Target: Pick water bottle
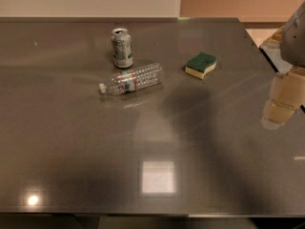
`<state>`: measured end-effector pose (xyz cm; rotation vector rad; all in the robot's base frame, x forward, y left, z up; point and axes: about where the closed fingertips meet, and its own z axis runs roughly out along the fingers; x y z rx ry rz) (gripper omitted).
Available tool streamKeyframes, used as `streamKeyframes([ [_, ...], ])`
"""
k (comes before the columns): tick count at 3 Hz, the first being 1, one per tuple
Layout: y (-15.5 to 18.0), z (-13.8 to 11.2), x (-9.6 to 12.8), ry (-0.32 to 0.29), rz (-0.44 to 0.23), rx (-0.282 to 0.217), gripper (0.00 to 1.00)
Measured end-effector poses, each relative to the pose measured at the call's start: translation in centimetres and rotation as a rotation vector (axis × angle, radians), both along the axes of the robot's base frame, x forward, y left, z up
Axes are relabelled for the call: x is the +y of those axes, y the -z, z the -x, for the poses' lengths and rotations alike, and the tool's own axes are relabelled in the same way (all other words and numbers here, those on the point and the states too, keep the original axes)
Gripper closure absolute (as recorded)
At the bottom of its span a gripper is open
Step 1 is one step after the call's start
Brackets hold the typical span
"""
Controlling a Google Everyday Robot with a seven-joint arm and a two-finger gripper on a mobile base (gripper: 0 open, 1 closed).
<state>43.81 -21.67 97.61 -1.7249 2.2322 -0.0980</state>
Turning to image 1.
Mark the clear plastic water bottle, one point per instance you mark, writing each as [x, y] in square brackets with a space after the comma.
[132, 80]

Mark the green yellow sponge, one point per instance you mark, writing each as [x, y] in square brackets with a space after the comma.
[201, 65]

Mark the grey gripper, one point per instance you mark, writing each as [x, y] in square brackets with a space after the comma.
[294, 43]

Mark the silver green soda can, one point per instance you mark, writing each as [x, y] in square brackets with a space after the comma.
[122, 48]

